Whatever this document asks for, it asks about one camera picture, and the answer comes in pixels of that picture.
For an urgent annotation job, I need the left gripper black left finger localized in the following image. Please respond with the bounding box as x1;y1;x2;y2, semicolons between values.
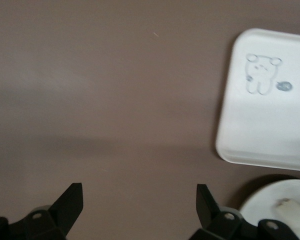
0;182;84;240

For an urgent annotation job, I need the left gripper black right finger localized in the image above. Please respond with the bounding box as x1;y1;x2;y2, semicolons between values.
189;183;300;240

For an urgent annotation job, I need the small white bun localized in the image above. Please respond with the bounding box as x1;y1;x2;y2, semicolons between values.
274;198;300;240

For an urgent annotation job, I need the round cream plate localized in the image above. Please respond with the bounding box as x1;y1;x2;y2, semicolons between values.
239;178;300;240

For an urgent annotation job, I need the cream rabbit print tray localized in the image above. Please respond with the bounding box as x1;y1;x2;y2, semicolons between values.
214;27;300;173

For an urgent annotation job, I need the brown table cover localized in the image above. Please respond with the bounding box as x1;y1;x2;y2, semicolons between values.
0;0;300;240

